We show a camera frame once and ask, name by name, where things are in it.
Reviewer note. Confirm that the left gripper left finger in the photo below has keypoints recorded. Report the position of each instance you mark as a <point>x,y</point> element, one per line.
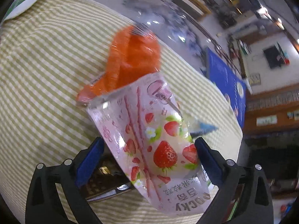
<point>43,204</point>

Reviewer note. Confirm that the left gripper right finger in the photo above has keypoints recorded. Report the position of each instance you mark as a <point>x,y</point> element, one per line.
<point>243,193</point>

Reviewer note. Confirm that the brown snack wrapper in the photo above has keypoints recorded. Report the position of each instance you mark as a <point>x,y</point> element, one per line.
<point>107,181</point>

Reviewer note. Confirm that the blue wrapper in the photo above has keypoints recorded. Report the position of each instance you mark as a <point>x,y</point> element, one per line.
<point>198,128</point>

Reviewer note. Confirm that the pink strawberry snack bag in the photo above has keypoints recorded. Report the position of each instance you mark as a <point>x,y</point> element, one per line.
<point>150,140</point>

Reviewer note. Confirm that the orange plastic bag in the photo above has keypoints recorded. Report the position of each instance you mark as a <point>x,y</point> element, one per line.
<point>134,53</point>

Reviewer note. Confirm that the blue book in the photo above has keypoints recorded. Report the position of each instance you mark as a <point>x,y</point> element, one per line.
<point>231,86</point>

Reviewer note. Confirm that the wall television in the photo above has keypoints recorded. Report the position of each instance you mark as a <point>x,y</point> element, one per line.
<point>273,57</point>

